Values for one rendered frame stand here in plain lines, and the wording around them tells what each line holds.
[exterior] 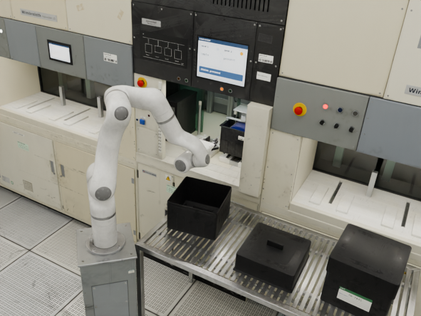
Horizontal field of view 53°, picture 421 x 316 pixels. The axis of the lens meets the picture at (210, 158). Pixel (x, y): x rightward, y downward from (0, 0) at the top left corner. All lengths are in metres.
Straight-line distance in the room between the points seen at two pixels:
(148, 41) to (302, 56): 0.88
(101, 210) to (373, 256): 1.22
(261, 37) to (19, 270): 2.28
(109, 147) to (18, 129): 1.77
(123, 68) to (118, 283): 1.22
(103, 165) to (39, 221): 1.90
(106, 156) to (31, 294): 1.48
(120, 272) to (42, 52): 1.58
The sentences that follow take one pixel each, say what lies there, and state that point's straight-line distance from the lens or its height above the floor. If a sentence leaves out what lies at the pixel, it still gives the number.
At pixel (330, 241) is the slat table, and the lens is 2.39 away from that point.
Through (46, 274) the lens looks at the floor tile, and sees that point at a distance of 3.27.
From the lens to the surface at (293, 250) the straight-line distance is 2.11.
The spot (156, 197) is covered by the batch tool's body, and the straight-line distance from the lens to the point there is 2.88.
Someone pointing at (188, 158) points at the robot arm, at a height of 1.22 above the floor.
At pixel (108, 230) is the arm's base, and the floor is 0.88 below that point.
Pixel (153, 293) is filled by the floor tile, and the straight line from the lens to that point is 3.03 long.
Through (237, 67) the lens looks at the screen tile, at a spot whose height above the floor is 1.56.
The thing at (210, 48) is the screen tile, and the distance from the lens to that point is 2.27.
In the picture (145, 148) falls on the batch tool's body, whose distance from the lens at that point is 2.75.
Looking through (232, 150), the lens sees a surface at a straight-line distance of 2.64.
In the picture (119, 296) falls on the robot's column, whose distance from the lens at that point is 2.33.
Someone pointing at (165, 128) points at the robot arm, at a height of 1.38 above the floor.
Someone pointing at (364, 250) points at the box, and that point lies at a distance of 1.98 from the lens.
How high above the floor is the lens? 2.21
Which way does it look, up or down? 29 degrees down
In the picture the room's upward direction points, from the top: 4 degrees clockwise
